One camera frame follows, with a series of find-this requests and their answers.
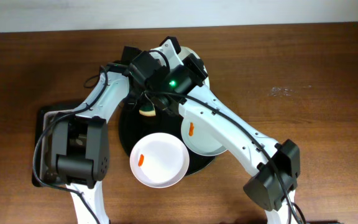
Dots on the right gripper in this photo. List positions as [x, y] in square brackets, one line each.
[173, 43]

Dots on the yellow green sponge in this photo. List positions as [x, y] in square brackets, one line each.
[147, 110]

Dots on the white plate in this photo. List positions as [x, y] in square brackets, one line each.
[159, 160]
[185, 51]
[199, 141]

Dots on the white plate front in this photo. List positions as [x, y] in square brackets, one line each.
[159, 160]

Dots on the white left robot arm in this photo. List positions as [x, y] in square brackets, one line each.
[73, 149]

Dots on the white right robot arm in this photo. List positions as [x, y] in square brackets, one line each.
[274, 167]

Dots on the round black tray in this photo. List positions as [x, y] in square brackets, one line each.
[133, 126]

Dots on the black rectangular base tray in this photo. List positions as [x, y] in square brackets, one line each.
[39, 127]

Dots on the clear rectangular water container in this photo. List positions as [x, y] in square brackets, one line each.
[45, 174]

